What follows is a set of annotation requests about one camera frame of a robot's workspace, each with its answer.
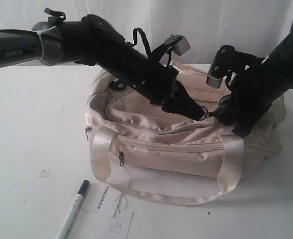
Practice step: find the cream fabric duffel bag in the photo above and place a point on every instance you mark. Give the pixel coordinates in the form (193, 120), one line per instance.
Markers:
(123, 128)

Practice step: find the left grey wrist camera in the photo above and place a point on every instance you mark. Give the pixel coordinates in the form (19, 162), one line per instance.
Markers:
(178, 43)

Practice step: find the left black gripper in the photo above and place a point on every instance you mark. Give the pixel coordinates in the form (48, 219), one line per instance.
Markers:
(144, 74)

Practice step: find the clear tape scrap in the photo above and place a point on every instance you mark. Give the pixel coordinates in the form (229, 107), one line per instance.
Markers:
(45, 173)

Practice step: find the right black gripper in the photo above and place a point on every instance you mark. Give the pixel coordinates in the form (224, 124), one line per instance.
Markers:
(244, 107)

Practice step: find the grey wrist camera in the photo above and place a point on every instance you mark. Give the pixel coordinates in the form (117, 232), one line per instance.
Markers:
(178, 43)
(222, 63)

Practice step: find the white marker black cap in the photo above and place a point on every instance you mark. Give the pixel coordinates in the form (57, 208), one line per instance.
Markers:
(67, 223)

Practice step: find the white tag TONLION text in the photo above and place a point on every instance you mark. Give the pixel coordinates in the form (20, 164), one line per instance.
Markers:
(102, 199)

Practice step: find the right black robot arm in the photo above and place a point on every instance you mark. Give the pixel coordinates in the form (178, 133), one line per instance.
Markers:
(280, 63)

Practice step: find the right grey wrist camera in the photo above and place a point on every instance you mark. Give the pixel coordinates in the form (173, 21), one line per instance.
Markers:
(222, 63)

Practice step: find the white square hang tag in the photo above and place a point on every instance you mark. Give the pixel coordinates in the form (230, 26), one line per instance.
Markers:
(118, 227)

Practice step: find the white backdrop curtain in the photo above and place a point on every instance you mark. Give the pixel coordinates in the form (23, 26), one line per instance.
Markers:
(252, 26)

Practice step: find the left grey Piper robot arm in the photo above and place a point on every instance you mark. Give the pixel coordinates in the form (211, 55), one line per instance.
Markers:
(94, 41)

